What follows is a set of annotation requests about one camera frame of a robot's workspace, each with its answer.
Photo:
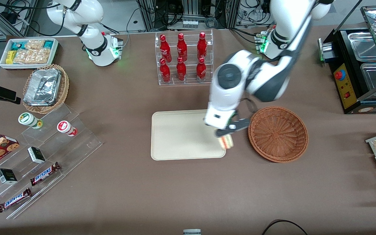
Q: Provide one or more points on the triangle sandwich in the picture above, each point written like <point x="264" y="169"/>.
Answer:
<point x="227" y="142"/>

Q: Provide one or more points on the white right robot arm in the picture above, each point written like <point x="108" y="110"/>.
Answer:
<point x="93" y="42"/>

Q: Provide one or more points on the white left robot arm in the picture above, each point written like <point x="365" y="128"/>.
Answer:
<point x="266" y="78"/>

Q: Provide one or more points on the cream rectangular tray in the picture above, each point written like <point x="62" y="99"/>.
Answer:
<point x="181" y="137"/>

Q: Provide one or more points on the round brown wicker basket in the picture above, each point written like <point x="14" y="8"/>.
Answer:
<point x="277" y="133"/>

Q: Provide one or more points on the light wicker basket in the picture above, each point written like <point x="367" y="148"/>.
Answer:
<point x="64" y="88"/>

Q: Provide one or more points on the clear acrylic bottle rack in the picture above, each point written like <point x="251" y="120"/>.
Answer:
<point x="189" y="81"/>

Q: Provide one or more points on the red cola bottle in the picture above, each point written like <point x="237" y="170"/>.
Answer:
<point x="165" y="71"/>
<point x="202" y="45"/>
<point x="201" y="70"/>
<point x="165" y="49"/>
<point x="181" y="47"/>
<point x="181" y="70"/>

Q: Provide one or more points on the white power strip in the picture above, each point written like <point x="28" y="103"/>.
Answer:
<point x="189" y="24"/>

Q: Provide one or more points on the small grey box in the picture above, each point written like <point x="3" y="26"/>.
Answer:
<point x="192" y="232"/>

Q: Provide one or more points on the red emergency stop knob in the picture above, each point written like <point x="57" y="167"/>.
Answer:
<point x="339" y="75"/>

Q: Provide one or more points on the black food warmer display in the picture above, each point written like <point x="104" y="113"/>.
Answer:
<point x="346" y="88"/>

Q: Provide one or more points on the clear acrylic stepped display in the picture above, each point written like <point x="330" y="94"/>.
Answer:
<point x="77" y="143"/>

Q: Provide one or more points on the red lidded white cup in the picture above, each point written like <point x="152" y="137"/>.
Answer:
<point x="64" y="126"/>

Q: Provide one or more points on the stacked foil containers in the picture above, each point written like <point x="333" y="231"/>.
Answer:
<point x="42" y="86"/>

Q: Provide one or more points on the snickers chocolate bar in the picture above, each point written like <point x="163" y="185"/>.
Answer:
<point x="14" y="200"/>
<point x="44" y="174"/>

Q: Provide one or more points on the teal snack packet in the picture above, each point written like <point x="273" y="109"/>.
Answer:
<point x="20" y="45"/>
<point x="48" y="44"/>

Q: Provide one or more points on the small dark green box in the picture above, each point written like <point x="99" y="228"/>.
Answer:
<point x="36" y="155"/>
<point x="7" y="176"/>

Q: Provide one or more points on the clear rice cracker bag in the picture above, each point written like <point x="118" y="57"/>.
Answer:
<point x="23" y="56"/>
<point x="35" y="44"/>
<point x="41" y="56"/>

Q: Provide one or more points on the green lidded white cup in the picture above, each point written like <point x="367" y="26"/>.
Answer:
<point x="27" y="119"/>

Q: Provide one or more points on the yellow snack packet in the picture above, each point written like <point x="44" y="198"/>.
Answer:
<point x="10" y="57"/>

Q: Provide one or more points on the white plastic snack bin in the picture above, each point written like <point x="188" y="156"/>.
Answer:
<point x="3" y="63"/>

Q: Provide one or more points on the aluminium frame shelving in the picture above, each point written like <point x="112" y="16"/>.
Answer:
<point x="148" y="16"/>

